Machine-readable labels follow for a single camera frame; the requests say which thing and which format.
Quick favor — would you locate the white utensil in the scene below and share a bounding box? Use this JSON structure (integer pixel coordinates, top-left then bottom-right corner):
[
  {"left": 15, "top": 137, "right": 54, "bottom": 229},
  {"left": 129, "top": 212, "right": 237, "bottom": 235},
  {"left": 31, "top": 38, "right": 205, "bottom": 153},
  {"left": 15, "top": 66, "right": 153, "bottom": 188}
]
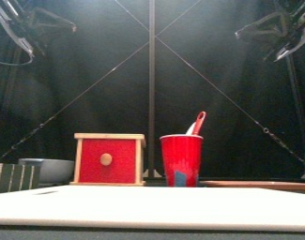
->
[{"left": 185, "top": 121, "right": 198, "bottom": 136}]

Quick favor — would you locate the grey bowl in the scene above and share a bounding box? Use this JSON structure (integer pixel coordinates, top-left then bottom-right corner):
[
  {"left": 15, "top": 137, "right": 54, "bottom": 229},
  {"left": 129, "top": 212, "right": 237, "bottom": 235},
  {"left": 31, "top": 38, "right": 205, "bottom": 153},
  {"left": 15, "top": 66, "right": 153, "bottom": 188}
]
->
[{"left": 18, "top": 157, "right": 75, "bottom": 185}]

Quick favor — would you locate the brown wooden board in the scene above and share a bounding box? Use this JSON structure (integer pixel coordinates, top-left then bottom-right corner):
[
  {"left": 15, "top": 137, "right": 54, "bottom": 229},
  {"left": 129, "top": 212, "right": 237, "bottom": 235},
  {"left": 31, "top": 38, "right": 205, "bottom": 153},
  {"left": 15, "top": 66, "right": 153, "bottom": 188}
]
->
[{"left": 198, "top": 180, "right": 305, "bottom": 193}]

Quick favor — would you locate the red plastic cup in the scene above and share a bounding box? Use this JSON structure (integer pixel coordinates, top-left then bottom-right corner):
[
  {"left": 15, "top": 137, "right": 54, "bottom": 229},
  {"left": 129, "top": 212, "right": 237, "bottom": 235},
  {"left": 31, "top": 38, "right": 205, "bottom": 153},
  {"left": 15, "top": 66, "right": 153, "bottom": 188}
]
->
[{"left": 158, "top": 134, "right": 205, "bottom": 188}]

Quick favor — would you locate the wooden box with red drawer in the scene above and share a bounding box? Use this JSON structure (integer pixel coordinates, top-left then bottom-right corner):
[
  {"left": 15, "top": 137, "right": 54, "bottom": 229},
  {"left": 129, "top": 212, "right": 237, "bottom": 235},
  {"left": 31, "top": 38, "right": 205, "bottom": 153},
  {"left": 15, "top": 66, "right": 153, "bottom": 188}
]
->
[{"left": 71, "top": 132, "right": 147, "bottom": 187}]

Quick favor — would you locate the white cutting board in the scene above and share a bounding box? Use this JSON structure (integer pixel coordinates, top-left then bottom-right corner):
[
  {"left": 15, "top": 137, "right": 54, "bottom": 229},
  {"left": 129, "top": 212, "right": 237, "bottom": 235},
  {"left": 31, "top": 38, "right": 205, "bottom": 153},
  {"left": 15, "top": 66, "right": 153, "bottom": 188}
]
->
[{"left": 0, "top": 185, "right": 305, "bottom": 233}]

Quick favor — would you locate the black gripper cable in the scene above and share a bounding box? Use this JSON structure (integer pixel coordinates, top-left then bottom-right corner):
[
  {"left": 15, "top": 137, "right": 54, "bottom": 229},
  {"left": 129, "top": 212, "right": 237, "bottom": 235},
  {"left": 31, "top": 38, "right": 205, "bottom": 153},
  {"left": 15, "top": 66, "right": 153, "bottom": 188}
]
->
[{"left": 0, "top": 54, "right": 35, "bottom": 68}]

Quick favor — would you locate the black vertical frame post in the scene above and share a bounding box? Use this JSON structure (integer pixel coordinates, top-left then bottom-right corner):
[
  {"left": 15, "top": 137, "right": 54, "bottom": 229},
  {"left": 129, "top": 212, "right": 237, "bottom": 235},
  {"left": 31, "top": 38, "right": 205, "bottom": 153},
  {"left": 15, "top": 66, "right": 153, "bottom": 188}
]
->
[
  {"left": 143, "top": 0, "right": 163, "bottom": 180},
  {"left": 285, "top": 55, "right": 305, "bottom": 151}
]

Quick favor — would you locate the diagonal brace wire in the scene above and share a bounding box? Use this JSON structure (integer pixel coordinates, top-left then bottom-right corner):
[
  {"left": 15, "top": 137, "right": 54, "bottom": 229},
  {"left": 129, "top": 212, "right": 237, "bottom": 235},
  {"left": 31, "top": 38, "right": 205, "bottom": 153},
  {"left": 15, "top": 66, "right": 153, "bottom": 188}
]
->
[
  {"left": 113, "top": 0, "right": 305, "bottom": 164},
  {"left": 0, "top": 0, "right": 202, "bottom": 163}
]

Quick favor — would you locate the red utensil handle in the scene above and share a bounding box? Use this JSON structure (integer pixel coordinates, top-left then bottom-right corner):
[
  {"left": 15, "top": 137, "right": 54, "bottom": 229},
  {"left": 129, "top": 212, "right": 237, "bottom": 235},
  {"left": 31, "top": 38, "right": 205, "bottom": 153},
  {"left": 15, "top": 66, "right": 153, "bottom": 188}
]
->
[{"left": 192, "top": 111, "right": 209, "bottom": 137}]

